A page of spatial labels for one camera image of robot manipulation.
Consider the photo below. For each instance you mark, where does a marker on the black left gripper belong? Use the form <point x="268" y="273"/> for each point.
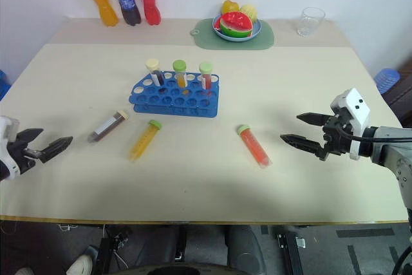
<point x="20" y="159"/>

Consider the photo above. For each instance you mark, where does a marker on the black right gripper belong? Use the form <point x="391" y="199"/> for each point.
<point x="338" y="139"/>

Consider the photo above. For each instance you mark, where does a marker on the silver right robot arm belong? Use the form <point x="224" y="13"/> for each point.
<point x="391" y="152"/>

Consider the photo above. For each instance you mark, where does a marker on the green-capped red liquid tube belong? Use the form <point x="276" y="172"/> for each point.
<point x="206" y="75"/>
<point x="254" y="146"/>

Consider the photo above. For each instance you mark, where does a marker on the cream-capped dark liquid tube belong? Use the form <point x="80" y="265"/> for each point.
<point x="107" y="125"/>
<point x="155" y="70"/>

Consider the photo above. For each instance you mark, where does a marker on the green-capped yellow liquid tube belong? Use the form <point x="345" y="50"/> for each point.
<point x="143" y="141"/>

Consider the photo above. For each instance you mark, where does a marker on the blue test tube rack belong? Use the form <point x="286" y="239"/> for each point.
<point x="174" y="101"/>

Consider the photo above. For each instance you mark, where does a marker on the green-capped orange liquid tube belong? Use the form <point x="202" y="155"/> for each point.
<point x="180" y="72"/>

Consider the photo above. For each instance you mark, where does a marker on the blue plastic stool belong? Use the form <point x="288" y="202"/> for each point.
<point x="386" y="80"/>
<point x="4" y="85"/>

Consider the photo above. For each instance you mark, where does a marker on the dark brown cabinet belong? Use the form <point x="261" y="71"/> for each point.
<point x="402" y="101"/>

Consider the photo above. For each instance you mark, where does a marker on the clear drinking glass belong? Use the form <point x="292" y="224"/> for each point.
<point x="309" y="22"/>

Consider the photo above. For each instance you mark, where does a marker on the blue plate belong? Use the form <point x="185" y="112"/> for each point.
<point x="256" y="32"/>

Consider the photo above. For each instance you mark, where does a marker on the cream table mat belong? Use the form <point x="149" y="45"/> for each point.
<point x="193" y="185"/>

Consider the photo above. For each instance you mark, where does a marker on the toy watermelon slice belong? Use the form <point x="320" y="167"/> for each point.
<point x="236" y="25"/>

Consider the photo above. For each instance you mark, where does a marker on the dark rounded shape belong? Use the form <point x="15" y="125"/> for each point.
<point x="244" y="246"/>

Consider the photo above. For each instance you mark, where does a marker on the yellow toy fruit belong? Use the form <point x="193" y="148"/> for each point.
<point x="250" y="12"/>

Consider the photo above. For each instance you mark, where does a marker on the green cutting mat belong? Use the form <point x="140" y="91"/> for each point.
<point x="206" y="38"/>

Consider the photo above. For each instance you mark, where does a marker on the orange toy fruit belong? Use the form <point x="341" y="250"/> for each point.
<point x="229" y="6"/>

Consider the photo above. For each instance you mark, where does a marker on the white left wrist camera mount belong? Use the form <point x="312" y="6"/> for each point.
<point x="7" y="130"/>

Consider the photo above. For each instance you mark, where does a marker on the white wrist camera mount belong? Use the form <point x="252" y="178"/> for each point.
<point x="355" y="104"/>
<point x="7" y="130"/>

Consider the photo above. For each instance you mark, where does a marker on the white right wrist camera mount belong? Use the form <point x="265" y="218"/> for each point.
<point x="355" y="104"/>

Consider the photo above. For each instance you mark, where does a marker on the black metal frame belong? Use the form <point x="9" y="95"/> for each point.
<point x="179" y="242"/>
<point x="291" y="249"/>
<point x="107" y="249"/>

